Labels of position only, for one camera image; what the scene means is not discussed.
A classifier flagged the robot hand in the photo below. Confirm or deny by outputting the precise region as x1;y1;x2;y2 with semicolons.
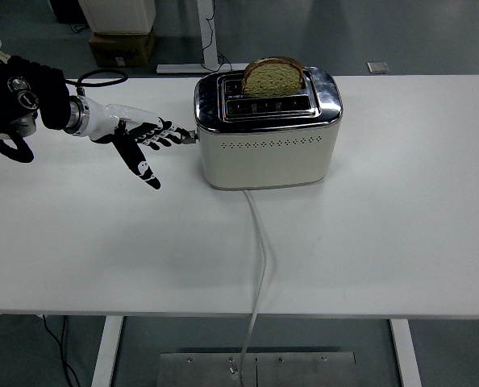
81;99;198;190

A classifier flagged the cream and chrome toaster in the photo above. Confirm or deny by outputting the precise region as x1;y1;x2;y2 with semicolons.
194;66;344;190

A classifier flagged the brown cardboard box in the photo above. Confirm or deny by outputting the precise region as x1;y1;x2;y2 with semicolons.
88;27;156;68

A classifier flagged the white appliance on box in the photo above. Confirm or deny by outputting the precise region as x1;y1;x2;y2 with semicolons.
77;0;156;35

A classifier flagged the black box on floor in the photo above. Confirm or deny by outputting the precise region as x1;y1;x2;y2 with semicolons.
49;0;90;24

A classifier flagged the white desk stand foot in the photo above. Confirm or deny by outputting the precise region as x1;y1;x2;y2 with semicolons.
156;0;243;75

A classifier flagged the brown bread slice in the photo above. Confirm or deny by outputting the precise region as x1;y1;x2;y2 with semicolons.
241;56;305;97

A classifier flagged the white table leg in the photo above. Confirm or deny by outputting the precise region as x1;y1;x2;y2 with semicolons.
90;316;124;387
389;318;423;387

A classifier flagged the black cable on stand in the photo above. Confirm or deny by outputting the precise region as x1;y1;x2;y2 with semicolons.
201;0;235;69

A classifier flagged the white power cord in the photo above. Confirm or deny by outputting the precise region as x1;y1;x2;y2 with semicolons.
231;189;277;384

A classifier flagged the black floor cable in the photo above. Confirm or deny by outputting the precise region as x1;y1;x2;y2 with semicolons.
60;315;69;370
41;315;81;387

